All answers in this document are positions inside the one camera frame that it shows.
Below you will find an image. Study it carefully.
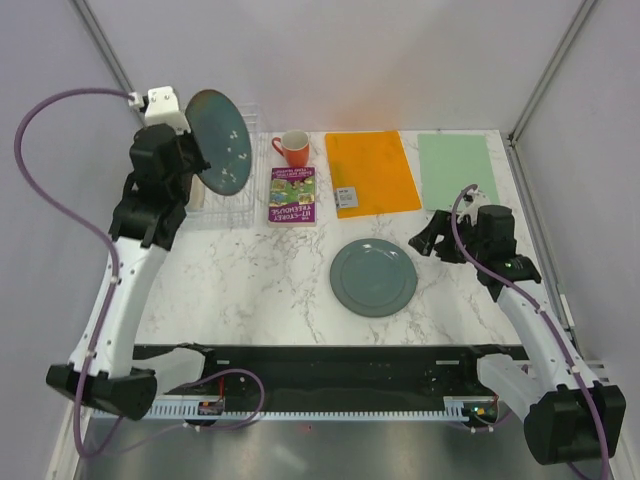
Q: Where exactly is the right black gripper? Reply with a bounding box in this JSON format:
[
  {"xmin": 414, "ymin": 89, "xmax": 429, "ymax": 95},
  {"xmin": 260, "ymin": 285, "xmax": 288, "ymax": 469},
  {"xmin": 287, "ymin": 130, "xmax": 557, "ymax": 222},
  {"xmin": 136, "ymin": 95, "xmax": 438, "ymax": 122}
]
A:
[{"xmin": 408, "ymin": 208, "xmax": 487, "ymax": 265}]

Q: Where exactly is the dark blue floral plate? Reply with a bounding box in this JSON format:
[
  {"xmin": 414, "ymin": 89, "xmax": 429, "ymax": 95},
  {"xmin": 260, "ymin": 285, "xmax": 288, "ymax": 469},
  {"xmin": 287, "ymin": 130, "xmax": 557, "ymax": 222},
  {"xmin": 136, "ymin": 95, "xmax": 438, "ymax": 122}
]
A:
[{"xmin": 185, "ymin": 89, "xmax": 252, "ymax": 196}]

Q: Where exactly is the grey-green ribbed plate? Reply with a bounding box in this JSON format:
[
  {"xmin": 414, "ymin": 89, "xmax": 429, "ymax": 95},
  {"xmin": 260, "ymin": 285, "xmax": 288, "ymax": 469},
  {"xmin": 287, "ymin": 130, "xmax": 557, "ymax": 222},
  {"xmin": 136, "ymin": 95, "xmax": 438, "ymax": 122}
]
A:
[{"xmin": 329, "ymin": 238, "xmax": 418, "ymax": 318}]

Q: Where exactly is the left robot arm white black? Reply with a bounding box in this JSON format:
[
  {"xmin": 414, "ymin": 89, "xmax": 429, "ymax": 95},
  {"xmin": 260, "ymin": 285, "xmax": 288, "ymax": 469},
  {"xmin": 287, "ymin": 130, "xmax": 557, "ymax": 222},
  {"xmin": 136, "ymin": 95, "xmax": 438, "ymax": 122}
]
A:
[{"xmin": 46, "ymin": 124, "xmax": 220, "ymax": 420}]

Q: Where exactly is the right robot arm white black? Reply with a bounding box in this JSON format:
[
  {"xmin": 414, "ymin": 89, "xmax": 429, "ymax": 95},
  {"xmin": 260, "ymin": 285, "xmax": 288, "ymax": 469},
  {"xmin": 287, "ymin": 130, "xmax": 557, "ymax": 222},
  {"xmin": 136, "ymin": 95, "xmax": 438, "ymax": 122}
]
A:
[{"xmin": 409, "ymin": 205, "xmax": 626, "ymax": 465}]

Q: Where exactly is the cream blue leaf plate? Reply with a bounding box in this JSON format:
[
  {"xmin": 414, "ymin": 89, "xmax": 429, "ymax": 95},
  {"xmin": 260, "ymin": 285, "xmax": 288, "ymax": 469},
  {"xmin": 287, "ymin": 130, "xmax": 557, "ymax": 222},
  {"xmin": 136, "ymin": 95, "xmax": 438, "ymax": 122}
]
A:
[{"xmin": 188, "ymin": 175, "xmax": 205, "ymax": 211}]

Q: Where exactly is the light green cutting board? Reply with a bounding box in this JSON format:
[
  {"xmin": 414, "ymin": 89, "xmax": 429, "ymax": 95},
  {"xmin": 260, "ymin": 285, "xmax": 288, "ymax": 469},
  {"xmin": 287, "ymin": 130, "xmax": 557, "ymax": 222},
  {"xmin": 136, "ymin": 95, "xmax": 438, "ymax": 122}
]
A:
[{"xmin": 417, "ymin": 133, "xmax": 500, "ymax": 211}]

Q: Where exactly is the orange cutting board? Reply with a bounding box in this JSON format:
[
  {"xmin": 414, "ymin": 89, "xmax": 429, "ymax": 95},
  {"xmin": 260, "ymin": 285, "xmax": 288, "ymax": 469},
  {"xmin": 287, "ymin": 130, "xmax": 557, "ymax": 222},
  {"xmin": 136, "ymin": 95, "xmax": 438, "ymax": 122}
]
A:
[{"xmin": 325, "ymin": 131, "xmax": 421, "ymax": 219}]

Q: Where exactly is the orange mug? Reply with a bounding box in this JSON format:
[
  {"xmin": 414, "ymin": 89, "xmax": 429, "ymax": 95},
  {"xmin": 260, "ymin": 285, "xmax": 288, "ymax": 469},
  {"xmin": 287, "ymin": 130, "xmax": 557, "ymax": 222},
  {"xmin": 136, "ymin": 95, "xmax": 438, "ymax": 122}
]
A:
[{"xmin": 271, "ymin": 130, "xmax": 310, "ymax": 168}]

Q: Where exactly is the purple treehouse book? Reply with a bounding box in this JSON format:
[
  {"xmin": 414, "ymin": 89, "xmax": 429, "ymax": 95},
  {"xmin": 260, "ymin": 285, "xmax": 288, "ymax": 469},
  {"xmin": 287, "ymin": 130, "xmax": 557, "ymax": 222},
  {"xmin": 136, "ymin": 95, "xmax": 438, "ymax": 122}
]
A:
[{"xmin": 268, "ymin": 167, "xmax": 317, "ymax": 227}]

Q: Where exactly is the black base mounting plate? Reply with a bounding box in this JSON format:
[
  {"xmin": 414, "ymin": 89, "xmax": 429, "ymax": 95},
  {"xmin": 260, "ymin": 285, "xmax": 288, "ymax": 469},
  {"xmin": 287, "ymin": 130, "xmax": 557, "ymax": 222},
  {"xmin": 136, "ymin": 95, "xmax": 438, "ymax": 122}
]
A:
[{"xmin": 132, "ymin": 343, "xmax": 524, "ymax": 414}]

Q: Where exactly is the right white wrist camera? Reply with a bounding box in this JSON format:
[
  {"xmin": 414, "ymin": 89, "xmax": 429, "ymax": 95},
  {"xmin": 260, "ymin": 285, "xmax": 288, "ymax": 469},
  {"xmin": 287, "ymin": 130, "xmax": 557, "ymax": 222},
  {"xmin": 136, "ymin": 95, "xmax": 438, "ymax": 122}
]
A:
[{"xmin": 457, "ymin": 189, "xmax": 491, "ymax": 225}]

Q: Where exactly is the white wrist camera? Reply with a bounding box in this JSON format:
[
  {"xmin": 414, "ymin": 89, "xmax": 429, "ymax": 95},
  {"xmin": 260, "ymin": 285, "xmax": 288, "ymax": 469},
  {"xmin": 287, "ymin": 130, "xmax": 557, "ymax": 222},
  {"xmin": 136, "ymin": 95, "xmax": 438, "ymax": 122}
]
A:
[
  {"xmin": 128, "ymin": 86, "xmax": 190, "ymax": 134},
  {"xmin": 457, "ymin": 189, "xmax": 491, "ymax": 225}
]

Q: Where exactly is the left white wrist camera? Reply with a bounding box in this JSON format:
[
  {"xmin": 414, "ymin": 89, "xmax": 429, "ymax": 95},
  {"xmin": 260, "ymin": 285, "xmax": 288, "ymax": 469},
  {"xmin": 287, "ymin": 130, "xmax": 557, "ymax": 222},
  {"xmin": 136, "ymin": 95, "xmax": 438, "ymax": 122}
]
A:
[{"xmin": 128, "ymin": 86, "xmax": 190, "ymax": 134}]

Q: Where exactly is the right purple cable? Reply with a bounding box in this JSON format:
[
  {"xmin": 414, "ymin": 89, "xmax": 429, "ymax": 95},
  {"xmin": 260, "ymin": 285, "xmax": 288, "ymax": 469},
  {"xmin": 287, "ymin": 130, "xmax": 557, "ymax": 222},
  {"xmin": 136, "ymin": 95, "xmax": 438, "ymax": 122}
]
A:
[{"xmin": 451, "ymin": 184, "xmax": 614, "ymax": 480}]

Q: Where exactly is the white wire dish rack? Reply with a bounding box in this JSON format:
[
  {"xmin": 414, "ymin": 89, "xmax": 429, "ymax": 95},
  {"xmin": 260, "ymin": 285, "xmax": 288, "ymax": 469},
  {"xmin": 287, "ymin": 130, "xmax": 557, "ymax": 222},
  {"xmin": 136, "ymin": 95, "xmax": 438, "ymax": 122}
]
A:
[{"xmin": 181, "ymin": 103, "xmax": 268, "ymax": 231}]

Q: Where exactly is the left aluminium frame post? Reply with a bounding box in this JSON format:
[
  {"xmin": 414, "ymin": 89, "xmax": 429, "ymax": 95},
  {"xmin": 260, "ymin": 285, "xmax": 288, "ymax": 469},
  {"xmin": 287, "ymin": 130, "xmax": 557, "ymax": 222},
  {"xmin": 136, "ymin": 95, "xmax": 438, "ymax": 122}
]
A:
[{"xmin": 69, "ymin": 0, "xmax": 159, "ymax": 141}]

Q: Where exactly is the aluminium frame post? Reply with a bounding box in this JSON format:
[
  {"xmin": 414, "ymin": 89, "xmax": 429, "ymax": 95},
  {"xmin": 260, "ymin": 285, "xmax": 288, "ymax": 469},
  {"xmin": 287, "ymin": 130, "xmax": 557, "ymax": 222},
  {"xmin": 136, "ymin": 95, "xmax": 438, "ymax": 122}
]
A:
[
  {"xmin": 507, "ymin": 0, "xmax": 600, "ymax": 148},
  {"xmin": 69, "ymin": 0, "xmax": 159, "ymax": 141}
]

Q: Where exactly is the white slotted cable duct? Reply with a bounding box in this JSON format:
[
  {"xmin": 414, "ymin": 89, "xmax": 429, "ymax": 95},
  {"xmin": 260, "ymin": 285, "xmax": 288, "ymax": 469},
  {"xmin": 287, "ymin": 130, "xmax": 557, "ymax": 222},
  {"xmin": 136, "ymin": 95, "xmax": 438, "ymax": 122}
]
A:
[{"xmin": 89, "ymin": 395, "xmax": 501, "ymax": 421}]

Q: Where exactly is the right aluminium frame post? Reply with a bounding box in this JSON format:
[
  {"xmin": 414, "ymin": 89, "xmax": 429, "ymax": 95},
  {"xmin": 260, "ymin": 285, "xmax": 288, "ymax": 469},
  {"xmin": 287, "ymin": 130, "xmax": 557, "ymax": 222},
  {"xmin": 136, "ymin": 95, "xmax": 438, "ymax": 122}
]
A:
[{"xmin": 507, "ymin": 0, "xmax": 600, "ymax": 148}]

